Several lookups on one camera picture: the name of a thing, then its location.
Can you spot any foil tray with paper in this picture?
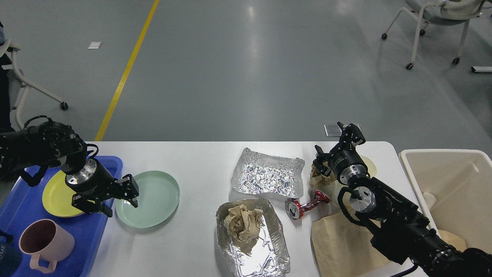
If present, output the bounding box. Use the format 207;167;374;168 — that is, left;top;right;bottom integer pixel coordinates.
216;198;291;277

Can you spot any white cup in bin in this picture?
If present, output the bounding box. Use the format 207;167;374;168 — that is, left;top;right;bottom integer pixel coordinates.
422;192;437;210

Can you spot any brown paper bag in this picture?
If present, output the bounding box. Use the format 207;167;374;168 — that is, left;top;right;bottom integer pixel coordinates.
311;210;467;277

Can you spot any pink mug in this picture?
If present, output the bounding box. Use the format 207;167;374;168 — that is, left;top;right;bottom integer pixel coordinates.
18;219;75;274

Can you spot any white bar on floor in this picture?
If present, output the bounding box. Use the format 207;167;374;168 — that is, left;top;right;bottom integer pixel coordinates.
471;65;492;73

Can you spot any mint green plate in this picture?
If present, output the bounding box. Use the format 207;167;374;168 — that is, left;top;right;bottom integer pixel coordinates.
115;170;180;229

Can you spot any crumpled brown paper ball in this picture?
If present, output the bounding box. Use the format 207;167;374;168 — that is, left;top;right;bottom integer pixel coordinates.
309;165;337;188

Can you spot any crushed red soda can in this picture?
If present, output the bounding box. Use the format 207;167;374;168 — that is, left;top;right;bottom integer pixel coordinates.
284;188;331;220

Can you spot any crumpled brown paper in tray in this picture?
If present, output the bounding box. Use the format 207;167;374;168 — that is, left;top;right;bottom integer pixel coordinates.
223;204;263;254

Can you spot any beige plastic bin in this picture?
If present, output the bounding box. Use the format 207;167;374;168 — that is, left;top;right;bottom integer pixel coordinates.
399;149;492;254

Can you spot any yellow plate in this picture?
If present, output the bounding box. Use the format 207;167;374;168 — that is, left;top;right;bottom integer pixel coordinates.
42;170;84;218

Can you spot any empty foil tray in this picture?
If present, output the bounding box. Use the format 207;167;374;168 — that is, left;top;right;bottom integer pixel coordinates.
230;148;305;200

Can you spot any left white chair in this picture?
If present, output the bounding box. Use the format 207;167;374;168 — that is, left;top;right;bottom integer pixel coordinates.
1;39;68;130

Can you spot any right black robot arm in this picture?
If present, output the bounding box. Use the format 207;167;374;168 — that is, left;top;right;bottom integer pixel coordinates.
313;122;492;277

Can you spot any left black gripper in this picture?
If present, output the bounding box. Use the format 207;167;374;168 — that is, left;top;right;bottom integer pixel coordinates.
65;159;140;217

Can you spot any metal floor plate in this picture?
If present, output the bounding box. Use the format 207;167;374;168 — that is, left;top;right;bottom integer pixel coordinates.
324;124;342;138

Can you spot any seated person in black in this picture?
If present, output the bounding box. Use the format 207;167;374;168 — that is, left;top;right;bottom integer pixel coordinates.
0;53;15;133

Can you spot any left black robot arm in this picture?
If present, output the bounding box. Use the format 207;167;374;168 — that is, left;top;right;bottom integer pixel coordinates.
0;117;140;217

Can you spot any white paper cup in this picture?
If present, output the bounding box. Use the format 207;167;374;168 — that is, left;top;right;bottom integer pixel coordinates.
332;156;377;213

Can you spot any grey office chair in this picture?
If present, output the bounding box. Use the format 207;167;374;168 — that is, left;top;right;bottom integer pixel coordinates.
381;0;485;70

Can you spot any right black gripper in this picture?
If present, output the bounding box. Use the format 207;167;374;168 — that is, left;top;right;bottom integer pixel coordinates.
312;122;366;179

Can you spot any white floor tile marker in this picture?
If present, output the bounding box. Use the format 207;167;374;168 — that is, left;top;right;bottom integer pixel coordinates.
87;42;102;50

